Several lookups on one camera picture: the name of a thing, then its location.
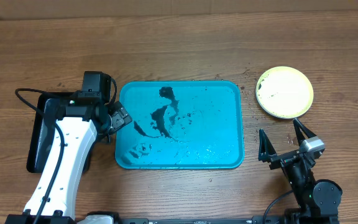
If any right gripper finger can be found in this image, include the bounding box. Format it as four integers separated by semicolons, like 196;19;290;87
293;118;318;146
258;129;277;162

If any yellow-green speckled plate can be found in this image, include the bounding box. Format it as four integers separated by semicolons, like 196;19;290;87
255;66;314;119

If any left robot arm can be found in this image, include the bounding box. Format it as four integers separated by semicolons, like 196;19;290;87
6;99;132;223

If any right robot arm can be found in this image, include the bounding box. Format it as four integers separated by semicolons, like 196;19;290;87
253;118;342;223

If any teal plastic tray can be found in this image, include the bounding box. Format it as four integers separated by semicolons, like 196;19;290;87
115;81;245;169

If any black water basin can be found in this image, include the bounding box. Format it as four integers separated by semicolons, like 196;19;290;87
26;94;60;173

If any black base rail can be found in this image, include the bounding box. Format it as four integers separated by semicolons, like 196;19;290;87
78;212;340;224

